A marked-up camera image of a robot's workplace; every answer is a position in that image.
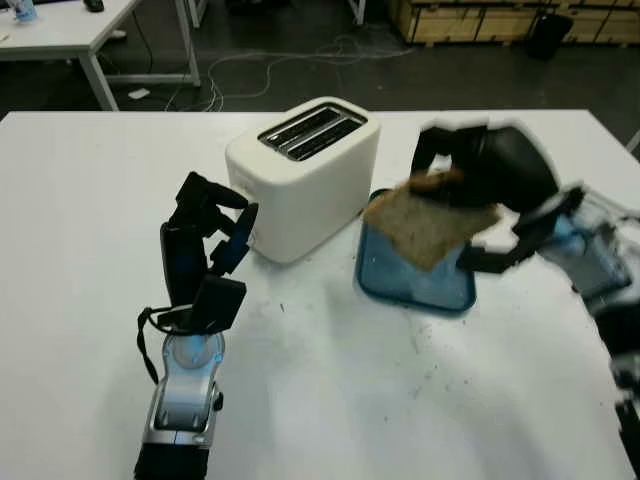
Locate slice of brown bread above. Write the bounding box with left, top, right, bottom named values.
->
left=362, top=169, right=503, bottom=274

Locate white office desk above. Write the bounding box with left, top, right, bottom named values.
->
left=0, top=0, right=202, bottom=112

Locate black waste bin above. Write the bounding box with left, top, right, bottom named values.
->
left=529, top=13, right=575, bottom=62

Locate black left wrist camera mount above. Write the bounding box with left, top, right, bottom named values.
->
left=192, top=274, right=248, bottom=335

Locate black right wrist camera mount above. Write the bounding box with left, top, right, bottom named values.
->
left=457, top=197, right=569, bottom=275

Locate white two-slot toaster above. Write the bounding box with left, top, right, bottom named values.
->
left=224, top=96, right=382, bottom=265

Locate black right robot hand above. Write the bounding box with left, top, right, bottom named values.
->
left=409, top=119, right=561, bottom=216

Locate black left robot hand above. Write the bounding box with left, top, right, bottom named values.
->
left=159, top=171, right=260, bottom=309

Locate wooden shipping crate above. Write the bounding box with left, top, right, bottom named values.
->
left=389, top=0, right=640, bottom=49

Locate dark blue plastic tray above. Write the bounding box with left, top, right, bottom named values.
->
left=354, top=188, right=477, bottom=315

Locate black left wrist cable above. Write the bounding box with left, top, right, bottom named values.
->
left=136, top=305, right=201, bottom=385

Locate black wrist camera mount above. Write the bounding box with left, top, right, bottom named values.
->
left=457, top=197, right=569, bottom=275
left=192, top=274, right=248, bottom=335

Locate white floor cable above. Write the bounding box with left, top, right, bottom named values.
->
left=164, top=33, right=416, bottom=112

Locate white cup with blue print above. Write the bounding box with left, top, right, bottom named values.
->
left=9, top=0, right=39, bottom=25

